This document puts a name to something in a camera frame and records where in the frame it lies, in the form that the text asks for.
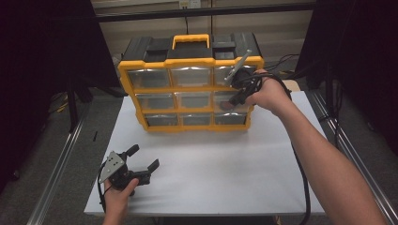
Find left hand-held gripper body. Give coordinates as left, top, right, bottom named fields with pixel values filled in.
left=98, top=150, right=152, bottom=191

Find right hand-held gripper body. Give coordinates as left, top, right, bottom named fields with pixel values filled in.
left=223, top=49, right=263, bottom=98

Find clear plastic drawer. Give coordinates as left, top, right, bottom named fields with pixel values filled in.
left=213, top=112, right=249, bottom=127
left=213, top=90, right=255, bottom=114

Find yellow and black organizer cabinet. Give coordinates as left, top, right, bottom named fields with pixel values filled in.
left=117, top=31, right=266, bottom=134

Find person's right hand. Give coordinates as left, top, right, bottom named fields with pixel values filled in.
left=245, top=68, right=294, bottom=117

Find person's left hand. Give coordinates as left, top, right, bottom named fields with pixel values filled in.
left=101, top=178, right=141, bottom=217

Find light wooden side table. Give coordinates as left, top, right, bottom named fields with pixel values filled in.
left=281, top=79, right=301, bottom=94

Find set of clear organizer drawers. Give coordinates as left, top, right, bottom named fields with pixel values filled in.
left=126, top=65, right=257, bottom=128

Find black horizontal bar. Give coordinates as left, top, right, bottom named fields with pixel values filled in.
left=94, top=2, right=316, bottom=23

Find white power strip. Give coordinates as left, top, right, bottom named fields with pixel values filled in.
left=178, top=0, right=202, bottom=9

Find black curtain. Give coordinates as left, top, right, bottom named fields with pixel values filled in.
left=295, top=0, right=398, bottom=156
left=0, top=0, right=120, bottom=195

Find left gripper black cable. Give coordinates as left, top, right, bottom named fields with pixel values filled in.
left=97, top=161, right=108, bottom=214

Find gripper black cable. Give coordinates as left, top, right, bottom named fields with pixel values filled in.
left=97, top=161, right=108, bottom=214
left=240, top=72, right=312, bottom=225

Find black floor cables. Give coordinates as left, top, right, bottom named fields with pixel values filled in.
left=262, top=52, right=302, bottom=77

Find aluminium floor rail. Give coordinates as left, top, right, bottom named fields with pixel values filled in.
left=308, top=90, right=398, bottom=225
left=26, top=120, right=86, bottom=225

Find yellow carry handle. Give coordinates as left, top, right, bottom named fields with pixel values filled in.
left=171, top=33, right=211, bottom=51

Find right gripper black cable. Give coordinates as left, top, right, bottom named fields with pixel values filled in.
left=240, top=72, right=312, bottom=225

